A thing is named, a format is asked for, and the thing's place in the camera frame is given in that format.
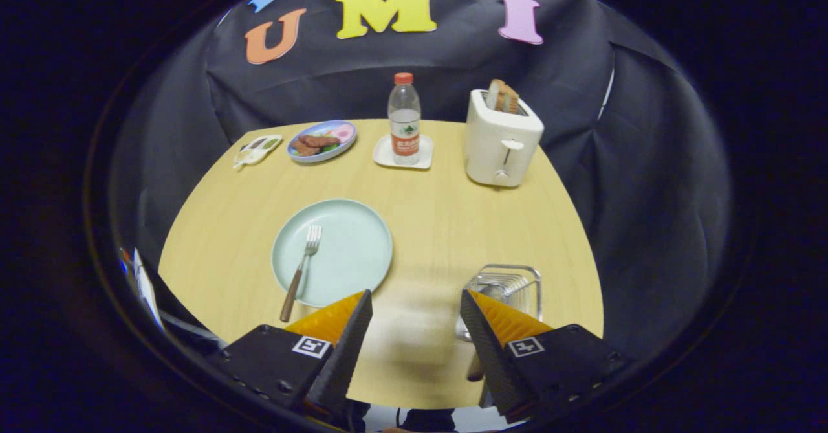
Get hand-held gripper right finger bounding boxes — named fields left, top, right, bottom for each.
left=459, top=289, right=631, bottom=424

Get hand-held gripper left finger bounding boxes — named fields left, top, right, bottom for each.
left=210, top=289, right=374, bottom=421

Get wooden handled fork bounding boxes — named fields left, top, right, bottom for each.
left=279, top=225, right=323, bottom=323

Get light green plate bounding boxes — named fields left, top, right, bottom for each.
left=271, top=199, right=394, bottom=309

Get white square coaster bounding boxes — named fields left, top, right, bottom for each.
left=373, top=134, right=433, bottom=170

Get white toaster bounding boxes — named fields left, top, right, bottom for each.
left=464, top=89, right=545, bottom=188

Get blue food plate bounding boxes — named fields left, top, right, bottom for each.
left=287, top=120, right=358, bottom=164

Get brown sausage pieces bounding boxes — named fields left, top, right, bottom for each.
left=291, top=135, right=341, bottom=157

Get white sauce dish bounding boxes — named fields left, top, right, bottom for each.
left=234, top=135, right=283, bottom=170

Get clear plastic water bottle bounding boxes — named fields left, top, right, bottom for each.
left=387, top=72, right=422, bottom=166

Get toasted bread slices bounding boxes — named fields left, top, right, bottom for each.
left=485, top=79, right=520, bottom=115

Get black backdrop cloth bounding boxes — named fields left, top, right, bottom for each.
left=107, top=0, right=735, bottom=362

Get clear wire cutlery rack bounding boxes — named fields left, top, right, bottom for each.
left=456, top=264, right=543, bottom=343

